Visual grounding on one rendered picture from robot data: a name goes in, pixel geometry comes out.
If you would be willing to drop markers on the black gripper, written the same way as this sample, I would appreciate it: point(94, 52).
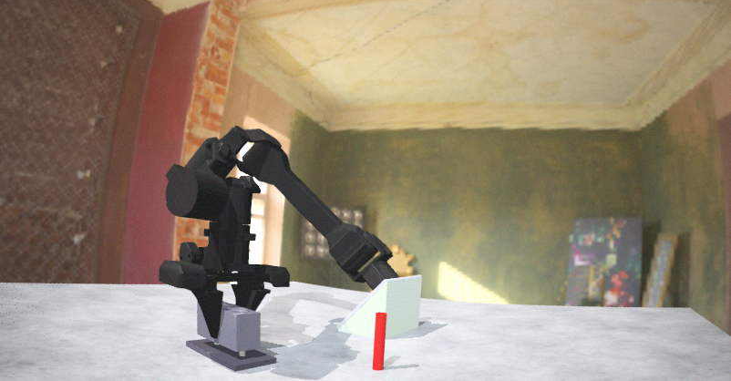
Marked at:
point(228, 251)

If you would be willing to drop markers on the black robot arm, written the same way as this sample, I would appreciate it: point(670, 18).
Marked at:
point(199, 190)

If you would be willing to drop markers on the red peg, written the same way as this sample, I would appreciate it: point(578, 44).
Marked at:
point(379, 342)

